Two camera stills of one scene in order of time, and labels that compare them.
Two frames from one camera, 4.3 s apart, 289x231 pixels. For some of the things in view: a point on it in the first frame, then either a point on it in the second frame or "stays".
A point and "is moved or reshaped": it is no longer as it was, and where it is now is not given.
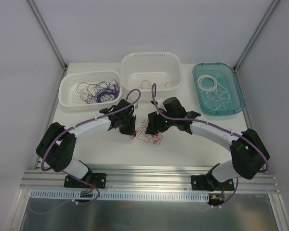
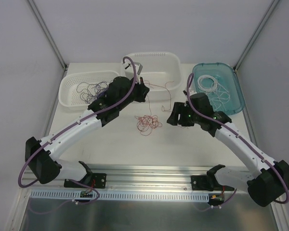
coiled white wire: (207, 89) stays
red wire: (140, 134) is moved or reshaped
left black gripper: (128, 125) -> (139, 89)
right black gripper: (153, 123) -> (179, 115)
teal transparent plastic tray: (219, 91) stays
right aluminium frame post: (266, 17) stays
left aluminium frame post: (57, 51) stays
